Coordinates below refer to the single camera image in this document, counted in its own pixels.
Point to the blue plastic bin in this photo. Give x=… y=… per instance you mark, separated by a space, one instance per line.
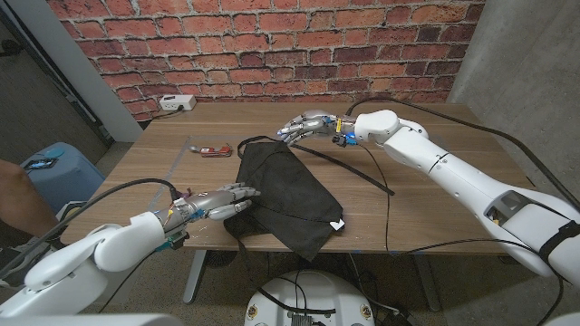
x=63 y=176

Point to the grey sneaker with black sock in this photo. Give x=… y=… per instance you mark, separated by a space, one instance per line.
x=18 y=258

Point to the grey metal table leg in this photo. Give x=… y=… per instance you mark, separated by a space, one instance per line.
x=195 y=276
x=428 y=283

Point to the red toy swiss knife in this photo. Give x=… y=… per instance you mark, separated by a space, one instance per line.
x=217 y=151

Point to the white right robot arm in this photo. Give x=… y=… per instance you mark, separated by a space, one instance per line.
x=453 y=176

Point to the white and yellow floor object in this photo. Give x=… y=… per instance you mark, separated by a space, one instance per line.
x=67 y=209

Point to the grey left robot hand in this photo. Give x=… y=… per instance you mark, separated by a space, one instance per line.
x=213 y=201

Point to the black apron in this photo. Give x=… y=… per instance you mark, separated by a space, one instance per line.
x=285 y=194

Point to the red brick printed backdrop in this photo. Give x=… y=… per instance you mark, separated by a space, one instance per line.
x=226 y=45

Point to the person's bare leg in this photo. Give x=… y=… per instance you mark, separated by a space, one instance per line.
x=18 y=199

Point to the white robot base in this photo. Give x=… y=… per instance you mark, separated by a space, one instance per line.
x=312 y=294

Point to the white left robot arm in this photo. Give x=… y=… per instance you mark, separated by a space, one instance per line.
x=90 y=262

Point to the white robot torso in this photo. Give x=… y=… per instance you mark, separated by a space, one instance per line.
x=90 y=320

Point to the white power strip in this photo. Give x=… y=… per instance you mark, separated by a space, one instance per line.
x=176 y=102

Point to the black smartphone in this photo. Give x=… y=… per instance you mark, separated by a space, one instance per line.
x=41 y=164

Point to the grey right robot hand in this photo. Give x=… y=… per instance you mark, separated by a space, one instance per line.
x=317 y=124

